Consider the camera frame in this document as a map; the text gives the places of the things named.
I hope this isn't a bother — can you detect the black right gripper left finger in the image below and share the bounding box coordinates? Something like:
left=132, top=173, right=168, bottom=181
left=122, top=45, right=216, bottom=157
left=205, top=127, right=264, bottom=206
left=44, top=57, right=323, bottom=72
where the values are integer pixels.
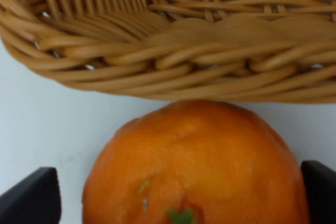
left=1, top=167, right=61, bottom=223

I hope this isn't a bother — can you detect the light orange wicker basket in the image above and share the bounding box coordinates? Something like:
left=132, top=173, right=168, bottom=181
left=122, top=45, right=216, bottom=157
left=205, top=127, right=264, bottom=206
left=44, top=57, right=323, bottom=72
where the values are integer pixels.
left=1, top=0, right=335, bottom=103

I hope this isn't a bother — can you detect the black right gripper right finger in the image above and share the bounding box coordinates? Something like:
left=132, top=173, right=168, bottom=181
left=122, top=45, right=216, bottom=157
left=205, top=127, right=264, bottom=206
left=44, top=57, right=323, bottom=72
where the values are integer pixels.
left=301, top=161, right=336, bottom=224

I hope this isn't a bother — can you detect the orange mandarin fruit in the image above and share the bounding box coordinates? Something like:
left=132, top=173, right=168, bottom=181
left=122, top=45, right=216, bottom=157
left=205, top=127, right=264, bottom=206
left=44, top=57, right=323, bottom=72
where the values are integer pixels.
left=82, top=100, right=311, bottom=223

